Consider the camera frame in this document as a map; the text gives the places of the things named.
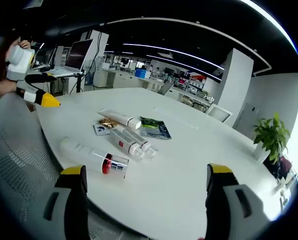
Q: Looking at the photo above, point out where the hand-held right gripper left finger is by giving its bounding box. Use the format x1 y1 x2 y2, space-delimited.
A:
38 164 90 240

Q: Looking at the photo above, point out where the blue plastic crate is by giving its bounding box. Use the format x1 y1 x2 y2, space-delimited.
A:
135 68 151 79

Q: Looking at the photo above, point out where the white standing desk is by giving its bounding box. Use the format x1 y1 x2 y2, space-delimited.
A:
32 63 86 95

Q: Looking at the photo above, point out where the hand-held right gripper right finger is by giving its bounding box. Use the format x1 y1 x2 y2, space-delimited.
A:
205 163 274 240

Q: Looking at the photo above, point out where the white skincare tube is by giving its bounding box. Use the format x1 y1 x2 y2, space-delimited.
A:
97 107 142 130

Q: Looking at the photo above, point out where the potted green plant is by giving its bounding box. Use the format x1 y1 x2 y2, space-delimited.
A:
252 112 291 165

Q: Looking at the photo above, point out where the green black skincare sachet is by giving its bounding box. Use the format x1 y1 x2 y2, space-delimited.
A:
140 116 172 140

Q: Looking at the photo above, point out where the white skincare bottle red collar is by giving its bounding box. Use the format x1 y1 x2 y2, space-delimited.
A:
59 136 130 180

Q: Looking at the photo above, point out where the small blue white sachet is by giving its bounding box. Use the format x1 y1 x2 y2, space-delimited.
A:
93 124 111 136

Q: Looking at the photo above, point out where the dark red bag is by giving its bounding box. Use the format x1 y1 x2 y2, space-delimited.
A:
276 156 292 176

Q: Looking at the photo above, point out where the white chair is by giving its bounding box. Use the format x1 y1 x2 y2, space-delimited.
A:
206 104 233 123

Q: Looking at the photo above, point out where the gold foil sachet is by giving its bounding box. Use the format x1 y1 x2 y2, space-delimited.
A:
96 117 119 129

